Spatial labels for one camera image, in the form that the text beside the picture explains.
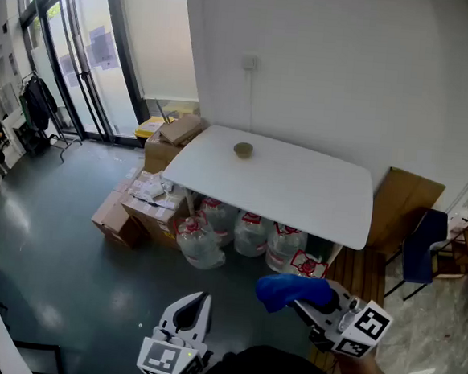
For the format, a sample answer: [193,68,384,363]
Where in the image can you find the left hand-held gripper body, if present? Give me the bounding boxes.
[136,323,215,374]

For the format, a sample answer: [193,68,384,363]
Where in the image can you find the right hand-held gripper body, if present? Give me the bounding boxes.
[299,294,395,360]

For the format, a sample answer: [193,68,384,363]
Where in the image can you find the blue cloth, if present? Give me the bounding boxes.
[253,271,336,318]

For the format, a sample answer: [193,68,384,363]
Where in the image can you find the brown round bowl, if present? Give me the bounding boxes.
[232,141,255,160]

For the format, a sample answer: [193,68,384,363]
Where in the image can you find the wooden slatted board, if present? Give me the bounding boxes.
[315,244,389,374]

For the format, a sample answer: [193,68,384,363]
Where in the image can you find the blue chair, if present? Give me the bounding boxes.
[384,205,451,304]

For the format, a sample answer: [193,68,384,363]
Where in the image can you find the taped cardboard box with labels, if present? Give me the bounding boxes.
[117,169,196,252]

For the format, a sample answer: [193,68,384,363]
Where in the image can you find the small cardboard box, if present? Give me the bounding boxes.
[89,189,146,251]

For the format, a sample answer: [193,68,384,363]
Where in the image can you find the wooden side shelf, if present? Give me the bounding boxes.
[432,205,468,282]

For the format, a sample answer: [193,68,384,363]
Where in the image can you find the wooden table leg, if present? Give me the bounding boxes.
[183,189,199,217]

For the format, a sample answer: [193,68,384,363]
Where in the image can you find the brown cardboard sheet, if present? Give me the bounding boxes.
[365,165,448,256]

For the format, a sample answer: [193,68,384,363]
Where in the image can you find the crumpled white packing papers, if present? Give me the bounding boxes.
[129,171,176,203]

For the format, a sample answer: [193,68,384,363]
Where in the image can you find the flat cardboard box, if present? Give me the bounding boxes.
[158,111,205,149]

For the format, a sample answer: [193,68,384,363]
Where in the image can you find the yellow bin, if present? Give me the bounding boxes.
[133,113,176,142]

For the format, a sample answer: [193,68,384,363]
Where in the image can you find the coat rack with dark clothes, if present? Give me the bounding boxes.
[13,69,88,165]

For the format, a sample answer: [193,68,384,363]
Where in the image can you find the glass sliding door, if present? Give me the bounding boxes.
[3,0,163,149]

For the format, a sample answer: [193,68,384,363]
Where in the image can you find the paper notices on glass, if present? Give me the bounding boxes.
[83,24,123,73]

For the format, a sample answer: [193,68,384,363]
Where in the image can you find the grey long-handled tool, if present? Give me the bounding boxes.
[153,97,179,125]

